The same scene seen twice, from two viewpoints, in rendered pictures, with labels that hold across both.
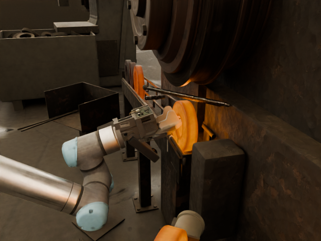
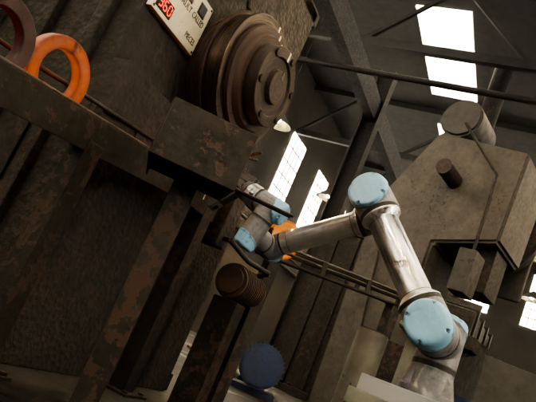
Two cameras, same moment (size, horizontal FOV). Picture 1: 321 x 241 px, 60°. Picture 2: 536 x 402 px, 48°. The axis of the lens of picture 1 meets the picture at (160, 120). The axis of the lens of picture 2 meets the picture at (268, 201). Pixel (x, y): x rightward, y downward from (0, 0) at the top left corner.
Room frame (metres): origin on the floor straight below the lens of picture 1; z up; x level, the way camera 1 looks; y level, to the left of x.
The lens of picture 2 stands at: (2.09, 1.42, 0.30)
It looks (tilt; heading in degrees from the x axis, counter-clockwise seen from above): 13 degrees up; 221
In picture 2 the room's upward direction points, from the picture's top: 23 degrees clockwise
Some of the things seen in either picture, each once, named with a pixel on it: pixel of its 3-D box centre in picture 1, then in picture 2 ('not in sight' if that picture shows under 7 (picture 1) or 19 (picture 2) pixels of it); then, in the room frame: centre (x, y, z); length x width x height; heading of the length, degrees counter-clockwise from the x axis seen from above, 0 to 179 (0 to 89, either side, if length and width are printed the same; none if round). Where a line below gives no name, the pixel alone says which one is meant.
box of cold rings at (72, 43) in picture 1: (50, 63); not in sight; (3.25, 1.29, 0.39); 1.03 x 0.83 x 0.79; 108
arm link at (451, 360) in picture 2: not in sight; (441, 340); (0.50, 0.79, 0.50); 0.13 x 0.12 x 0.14; 8
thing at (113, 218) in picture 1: (89, 162); (145, 267); (1.17, 0.35, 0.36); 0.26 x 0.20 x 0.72; 49
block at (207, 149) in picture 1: (215, 191); (220, 214); (0.53, -0.13, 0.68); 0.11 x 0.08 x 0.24; 104
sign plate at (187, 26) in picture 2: not in sight; (182, 7); (1.11, -0.08, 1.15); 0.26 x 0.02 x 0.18; 14
